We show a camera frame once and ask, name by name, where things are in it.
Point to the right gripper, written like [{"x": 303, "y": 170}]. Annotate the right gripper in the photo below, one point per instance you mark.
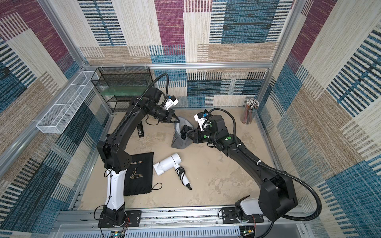
[{"x": 193, "y": 133}]

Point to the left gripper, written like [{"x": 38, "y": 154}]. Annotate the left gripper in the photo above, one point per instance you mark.
[{"x": 171, "y": 115}]

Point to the grey hair dryer bag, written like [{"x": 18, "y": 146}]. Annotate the grey hair dryer bag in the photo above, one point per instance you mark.
[{"x": 178, "y": 142}]

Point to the white hair dryer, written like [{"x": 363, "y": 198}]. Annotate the white hair dryer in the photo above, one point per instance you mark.
[{"x": 173, "y": 162}]

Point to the black bag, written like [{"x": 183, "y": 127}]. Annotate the black bag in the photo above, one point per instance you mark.
[{"x": 139, "y": 176}]

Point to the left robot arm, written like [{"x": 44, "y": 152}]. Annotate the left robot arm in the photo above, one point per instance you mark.
[{"x": 117, "y": 161}]

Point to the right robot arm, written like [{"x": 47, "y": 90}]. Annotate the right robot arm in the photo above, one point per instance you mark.
[{"x": 277, "y": 196}]

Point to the green tray on shelf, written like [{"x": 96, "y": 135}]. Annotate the green tray on shelf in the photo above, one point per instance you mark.
[{"x": 123, "y": 91}]

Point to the striped pencil cup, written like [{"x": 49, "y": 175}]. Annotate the striped pencil cup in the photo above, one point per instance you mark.
[{"x": 251, "y": 107}]

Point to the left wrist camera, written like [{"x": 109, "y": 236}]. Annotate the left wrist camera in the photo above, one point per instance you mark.
[{"x": 171, "y": 101}]

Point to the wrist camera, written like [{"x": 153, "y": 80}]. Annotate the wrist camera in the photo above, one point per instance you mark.
[
  {"x": 201, "y": 119},
  {"x": 171, "y": 101}
]

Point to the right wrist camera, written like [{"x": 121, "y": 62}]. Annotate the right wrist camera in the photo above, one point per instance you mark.
[{"x": 201, "y": 119}]

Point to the black wire mesh shelf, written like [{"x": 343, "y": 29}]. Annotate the black wire mesh shelf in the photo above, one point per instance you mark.
[{"x": 105, "y": 77}]

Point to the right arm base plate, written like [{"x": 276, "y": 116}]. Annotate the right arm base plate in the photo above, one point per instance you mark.
[{"x": 229, "y": 216}]

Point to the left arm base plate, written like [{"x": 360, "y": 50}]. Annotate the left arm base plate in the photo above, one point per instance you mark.
[{"x": 127, "y": 218}]

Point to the white wire mesh basket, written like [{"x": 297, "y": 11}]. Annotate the white wire mesh basket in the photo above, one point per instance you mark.
[{"x": 57, "y": 118}]

